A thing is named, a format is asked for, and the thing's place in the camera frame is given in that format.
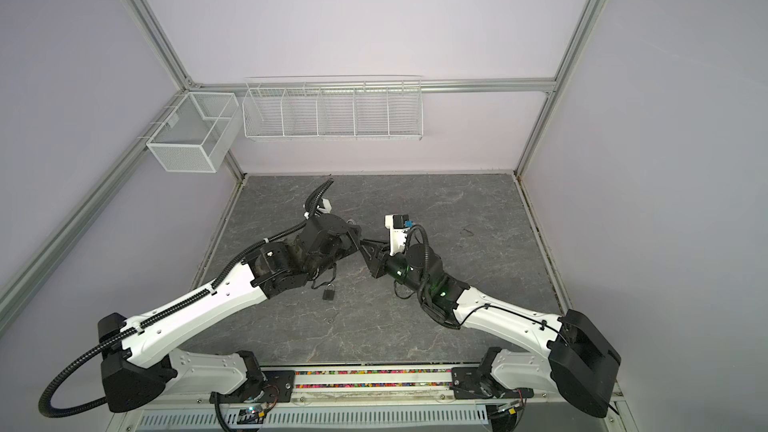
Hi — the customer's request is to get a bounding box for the black padlock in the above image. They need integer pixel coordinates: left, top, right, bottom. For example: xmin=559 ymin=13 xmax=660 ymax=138
xmin=322 ymin=284 xmax=335 ymax=301

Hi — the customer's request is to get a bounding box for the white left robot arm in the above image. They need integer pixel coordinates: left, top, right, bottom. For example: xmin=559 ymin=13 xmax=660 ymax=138
xmin=99 ymin=180 xmax=361 ymax=412

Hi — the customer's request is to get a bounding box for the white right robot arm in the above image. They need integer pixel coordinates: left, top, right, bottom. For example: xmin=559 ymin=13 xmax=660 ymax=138
xmin=357 ymin=225 xmax=621 ymax=418

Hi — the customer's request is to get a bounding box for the white mesh box basket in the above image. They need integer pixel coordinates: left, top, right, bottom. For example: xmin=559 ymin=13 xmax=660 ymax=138
xmin=147 ymin=92 xmax=243 ymax=173

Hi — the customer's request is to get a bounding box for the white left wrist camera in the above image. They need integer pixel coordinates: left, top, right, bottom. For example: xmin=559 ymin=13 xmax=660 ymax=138
xmin=314 ymin=198 xmax=332 ymax=215

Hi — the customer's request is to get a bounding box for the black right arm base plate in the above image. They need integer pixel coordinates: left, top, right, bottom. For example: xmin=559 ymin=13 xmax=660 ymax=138
xmin=450 ymin=367 xmax=534 ymax=400

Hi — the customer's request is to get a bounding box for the white wire shelf basket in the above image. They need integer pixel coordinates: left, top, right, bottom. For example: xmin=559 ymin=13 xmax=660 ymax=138
xmin=241 ymin=76 xmax=424 ymax=140

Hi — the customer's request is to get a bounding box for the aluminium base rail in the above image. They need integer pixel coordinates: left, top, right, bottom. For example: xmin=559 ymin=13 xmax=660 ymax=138
xmin=165 ymin=348 xmax=619 ymax=417

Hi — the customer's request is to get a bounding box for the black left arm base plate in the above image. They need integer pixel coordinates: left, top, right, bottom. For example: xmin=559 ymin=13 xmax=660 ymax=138
xmin=219 ymin=369 xmax=296 ymax=404

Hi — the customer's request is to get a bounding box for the white vented cable duct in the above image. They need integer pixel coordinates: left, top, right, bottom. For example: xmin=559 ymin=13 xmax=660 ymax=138
xmin=135 ymin=405 xmax=490 ymax=431

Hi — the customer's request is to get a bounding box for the black corrugated cable conduit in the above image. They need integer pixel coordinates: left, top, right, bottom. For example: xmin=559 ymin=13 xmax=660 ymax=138
xmin=38 ymin=329 xmax=139 ymax=419

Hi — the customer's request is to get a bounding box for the aluminium frame post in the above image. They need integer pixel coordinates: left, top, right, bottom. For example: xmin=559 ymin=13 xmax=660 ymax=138
xmin=515 ymin=0 xmax=607 ymax=178

